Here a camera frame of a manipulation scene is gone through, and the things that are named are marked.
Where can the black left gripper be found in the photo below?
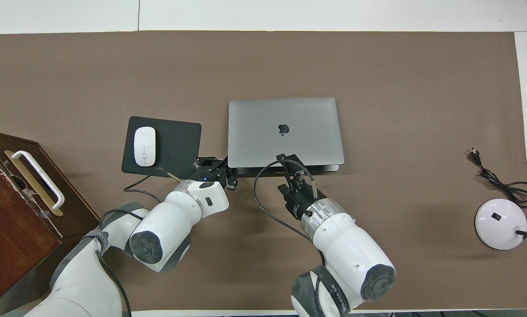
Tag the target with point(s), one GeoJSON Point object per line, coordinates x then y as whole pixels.
{"type": "Point", "coordinates": [213, 174]}

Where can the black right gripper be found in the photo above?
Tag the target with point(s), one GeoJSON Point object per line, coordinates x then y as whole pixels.
{"type": "Point", "coordinates": [301, 200]}

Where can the silver grey laptop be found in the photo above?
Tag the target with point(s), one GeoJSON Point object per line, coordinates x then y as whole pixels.
{"type": "Point", "coordinates": [263, 132]}

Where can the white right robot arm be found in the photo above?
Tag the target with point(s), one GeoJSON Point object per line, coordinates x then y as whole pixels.
{"type": "Point", "coordinates": [351, 255]}

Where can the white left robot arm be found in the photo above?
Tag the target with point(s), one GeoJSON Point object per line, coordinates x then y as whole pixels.
{"type": "Point", "coordinates": [175, 220]}

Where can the black mouse pad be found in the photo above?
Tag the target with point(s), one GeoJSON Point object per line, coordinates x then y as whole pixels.
{"type": "Point", "coordinates": [177, 141]}

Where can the white computer mouse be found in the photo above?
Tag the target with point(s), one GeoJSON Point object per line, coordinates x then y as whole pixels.
{"type": "Point", "coordinates": [144, 146]}

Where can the brown table mat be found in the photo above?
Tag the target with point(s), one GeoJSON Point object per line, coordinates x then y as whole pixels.
{"type": "Point", "coordinates": [113, 66]}

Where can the white desk lamp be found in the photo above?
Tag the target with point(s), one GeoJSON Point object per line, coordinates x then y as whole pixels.
{"type": "Point", "coordinates": [499, 222]}

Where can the dark brown wooden box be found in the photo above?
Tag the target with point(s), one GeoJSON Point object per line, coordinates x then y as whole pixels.
{"type": "Point", "coordinates": [8, 237]}

